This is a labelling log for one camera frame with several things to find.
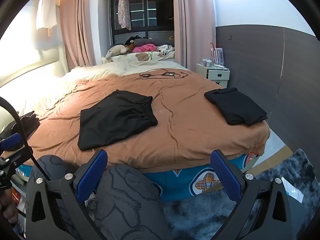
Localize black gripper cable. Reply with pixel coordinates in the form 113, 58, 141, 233
0, 96, 52, 182

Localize pink plush pillow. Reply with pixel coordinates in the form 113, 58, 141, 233
132, 43, 158, 54

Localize person's right leg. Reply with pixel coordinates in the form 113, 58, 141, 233
86, 164, 164, 240

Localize floral hanging garment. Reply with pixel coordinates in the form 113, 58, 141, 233
117, 0, 132, 31

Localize person's left hand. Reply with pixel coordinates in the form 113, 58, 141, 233
0, 189, 18, 227

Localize folded black pants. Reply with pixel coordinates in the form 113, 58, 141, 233
204, 87, 268, 126

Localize cream plush toy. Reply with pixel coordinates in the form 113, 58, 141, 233
104, 44, 129, 61

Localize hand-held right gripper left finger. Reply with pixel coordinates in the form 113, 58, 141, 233
25, 149, 108, 240

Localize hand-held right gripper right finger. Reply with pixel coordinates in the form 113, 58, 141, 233
211, 149, 293, 240

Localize stack of boxes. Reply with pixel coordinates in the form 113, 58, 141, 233
10, 164, 33, 238

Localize pile of dark clothes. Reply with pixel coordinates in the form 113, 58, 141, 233
4, 110, 41, 141

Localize cream quilt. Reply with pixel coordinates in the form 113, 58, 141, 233
0, 60, 190, 120

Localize white hanging garment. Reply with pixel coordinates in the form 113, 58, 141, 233
35, 0, 61, 31

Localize brown blanket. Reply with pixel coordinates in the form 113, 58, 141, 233
24, 66, 272, 168

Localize black cable with small devices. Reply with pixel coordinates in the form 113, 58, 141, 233
138, 68, 189, 80

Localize person's left leg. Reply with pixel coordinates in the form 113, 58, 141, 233
29, 154, 78, 240

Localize white nightstand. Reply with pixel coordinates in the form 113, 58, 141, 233
195, 63, 230, 88

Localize grey shaggy rug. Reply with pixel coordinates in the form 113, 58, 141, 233
161, 149, 320, 240

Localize person's leg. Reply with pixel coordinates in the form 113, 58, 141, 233
29, 154, 78, 240
86, 164, 164, 240

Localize bear print pillow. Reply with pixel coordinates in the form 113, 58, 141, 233
111, 51, 176, 67

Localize black pants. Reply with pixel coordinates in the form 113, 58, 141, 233
204, 87, 268, 126
77, 89, 158, 151

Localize black plush toy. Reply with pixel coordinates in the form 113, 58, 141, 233
124, 36, 153, 48

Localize blue printed bed sheet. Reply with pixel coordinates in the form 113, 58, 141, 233
143, 152, 259, 203

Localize pink curtain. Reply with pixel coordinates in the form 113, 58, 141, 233
171, 0, 217, 71
59, 0, 101, 68

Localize pink striped bag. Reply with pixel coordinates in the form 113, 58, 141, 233
211, 47, 226, 67

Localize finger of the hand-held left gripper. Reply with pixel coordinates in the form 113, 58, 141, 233
0, 150, 29, 191
0, 132, 22, 152

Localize black and white spotted cloth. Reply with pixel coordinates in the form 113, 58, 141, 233
156, 44, 175, 56

